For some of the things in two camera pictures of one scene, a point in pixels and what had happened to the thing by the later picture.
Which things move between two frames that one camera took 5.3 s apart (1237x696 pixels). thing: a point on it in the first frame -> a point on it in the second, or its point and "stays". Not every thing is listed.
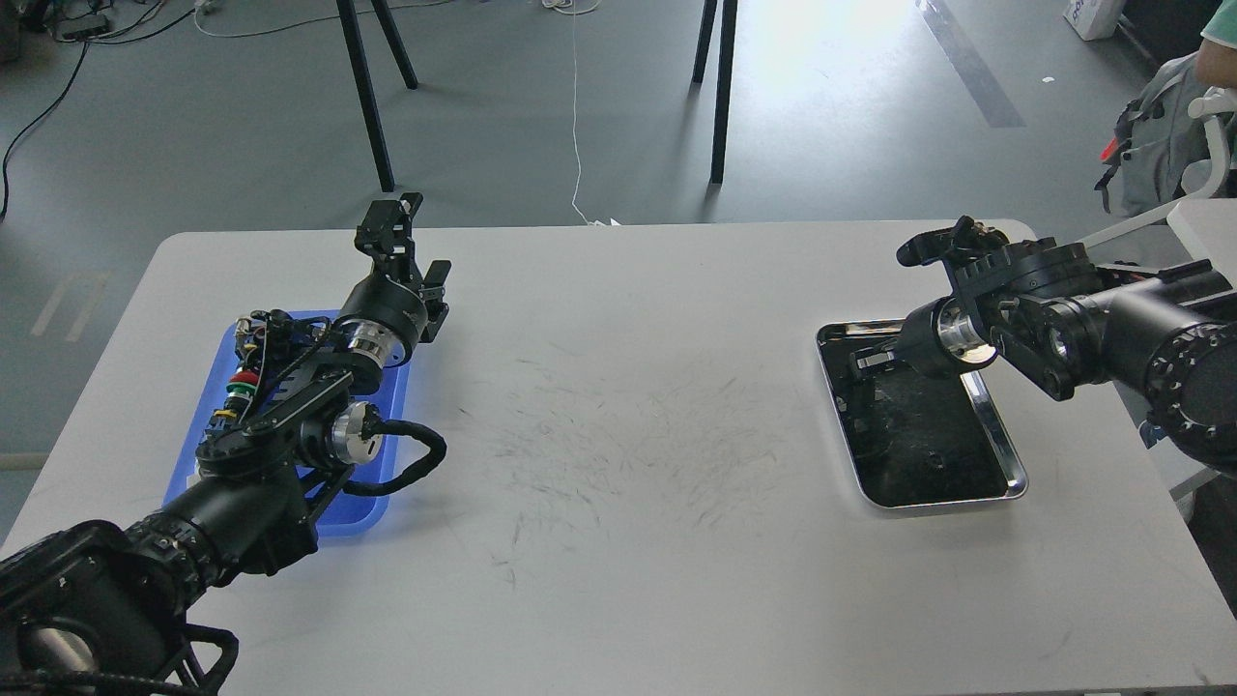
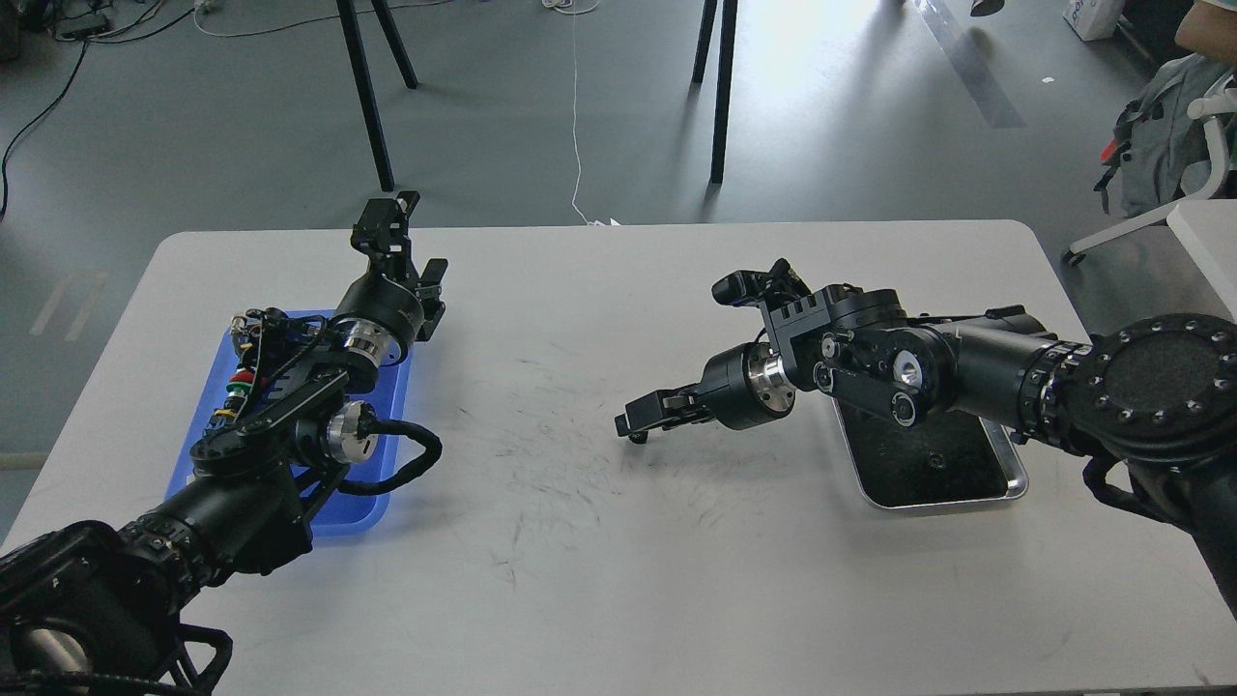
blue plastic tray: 353,512 stays
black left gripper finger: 434,279 stays
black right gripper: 944,337 -> 739,389
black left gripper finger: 385,233 stays
